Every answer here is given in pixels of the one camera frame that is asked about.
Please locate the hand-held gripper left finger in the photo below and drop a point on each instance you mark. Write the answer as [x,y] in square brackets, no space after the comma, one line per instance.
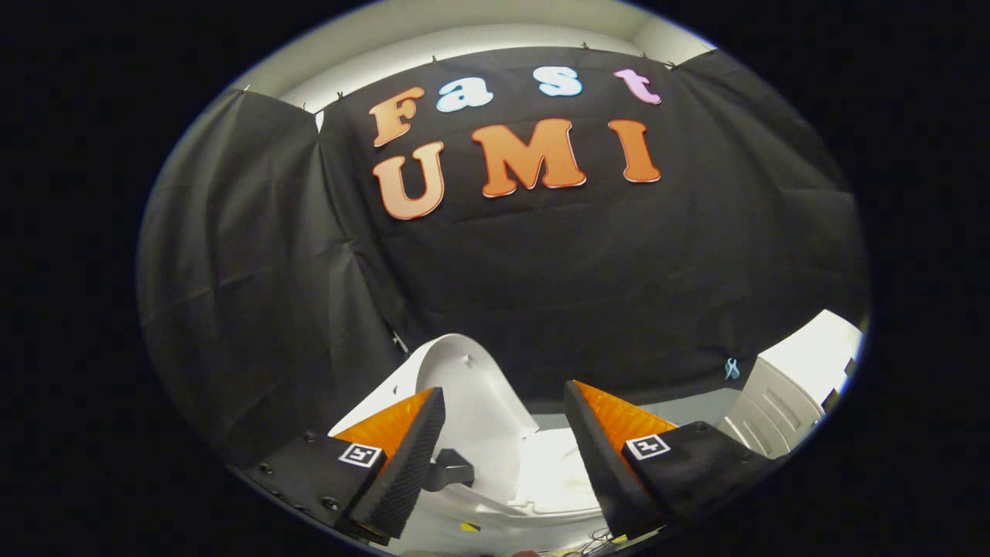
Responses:
[410,472]

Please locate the black backdrop cloth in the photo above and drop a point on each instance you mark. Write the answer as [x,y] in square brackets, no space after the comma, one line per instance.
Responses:
[541,271]

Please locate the white cabinet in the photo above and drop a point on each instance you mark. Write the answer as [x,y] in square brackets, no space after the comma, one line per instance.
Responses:
[797,379]

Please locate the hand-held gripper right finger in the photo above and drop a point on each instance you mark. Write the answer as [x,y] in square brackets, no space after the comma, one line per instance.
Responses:
[599,464]

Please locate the white toilet bowl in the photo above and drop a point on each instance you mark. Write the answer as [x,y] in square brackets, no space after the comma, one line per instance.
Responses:
[553,472]

